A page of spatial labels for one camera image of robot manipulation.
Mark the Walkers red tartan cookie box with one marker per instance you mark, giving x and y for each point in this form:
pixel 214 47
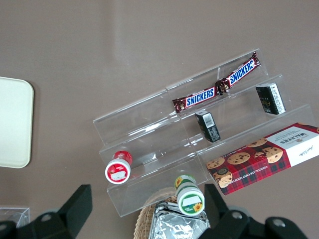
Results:
pixel 264 159

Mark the aluminium foil container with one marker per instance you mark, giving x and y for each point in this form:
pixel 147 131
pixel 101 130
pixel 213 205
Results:
pixel 174 224

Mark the light wicker basket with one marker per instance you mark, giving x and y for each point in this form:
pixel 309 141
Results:
pixel 145 219

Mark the cream plastic serving tray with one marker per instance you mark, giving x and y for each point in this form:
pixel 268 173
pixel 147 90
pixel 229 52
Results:
pixel 13 122

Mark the Snickers chocolate bar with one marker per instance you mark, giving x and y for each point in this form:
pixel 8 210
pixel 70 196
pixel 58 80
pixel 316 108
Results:
pixel 239 73
pixel 199 97

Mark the red lidded yogurt cup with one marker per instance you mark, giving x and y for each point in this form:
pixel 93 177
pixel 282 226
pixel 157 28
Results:
pixel 118 169

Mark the clear acrylic bottle rack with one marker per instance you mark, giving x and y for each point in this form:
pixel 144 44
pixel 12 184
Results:
pixel 15 216

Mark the clear acrylic stepped shelf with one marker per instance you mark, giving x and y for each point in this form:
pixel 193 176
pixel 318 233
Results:
pixel 154 139

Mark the small black carton box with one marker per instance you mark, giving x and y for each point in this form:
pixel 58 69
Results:
pixel 271 98
pixel 208 125

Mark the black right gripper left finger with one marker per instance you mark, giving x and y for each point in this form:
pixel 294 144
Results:
pixel 74 211

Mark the green lidded sunflower cup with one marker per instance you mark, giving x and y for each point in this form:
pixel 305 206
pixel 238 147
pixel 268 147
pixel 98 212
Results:
pixel 190 199

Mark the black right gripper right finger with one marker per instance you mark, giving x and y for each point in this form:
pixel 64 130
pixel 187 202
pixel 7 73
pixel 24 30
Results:
pixel 219 214

